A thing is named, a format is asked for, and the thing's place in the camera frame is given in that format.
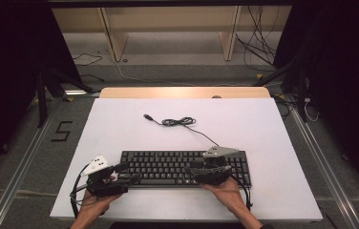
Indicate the dark round disc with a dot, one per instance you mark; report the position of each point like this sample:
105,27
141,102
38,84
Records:
216,96

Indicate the light wooden shelf unit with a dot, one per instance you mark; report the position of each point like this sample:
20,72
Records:
168,19

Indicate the metal floor rail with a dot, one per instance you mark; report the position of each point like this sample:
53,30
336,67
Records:
18,171
324,165

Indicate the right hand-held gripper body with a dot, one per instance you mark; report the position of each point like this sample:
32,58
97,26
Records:
215,168

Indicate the black curtain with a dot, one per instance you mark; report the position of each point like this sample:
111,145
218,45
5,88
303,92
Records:
343,63
9,63

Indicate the black metal stand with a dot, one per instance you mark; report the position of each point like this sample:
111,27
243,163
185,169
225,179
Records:
42,105
301,89

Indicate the light wooden table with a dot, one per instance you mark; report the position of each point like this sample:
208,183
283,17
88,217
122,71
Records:
168,93

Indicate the black computer keyboard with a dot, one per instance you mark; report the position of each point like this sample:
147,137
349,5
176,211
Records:
161,168

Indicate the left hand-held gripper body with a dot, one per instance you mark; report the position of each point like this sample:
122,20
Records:
101,184

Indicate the person's left hand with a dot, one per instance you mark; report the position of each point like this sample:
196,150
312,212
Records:
98,203

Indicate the short metal bar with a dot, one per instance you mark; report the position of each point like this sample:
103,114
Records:
79,93

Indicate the person's right hand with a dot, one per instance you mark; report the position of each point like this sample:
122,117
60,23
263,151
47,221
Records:
228,195

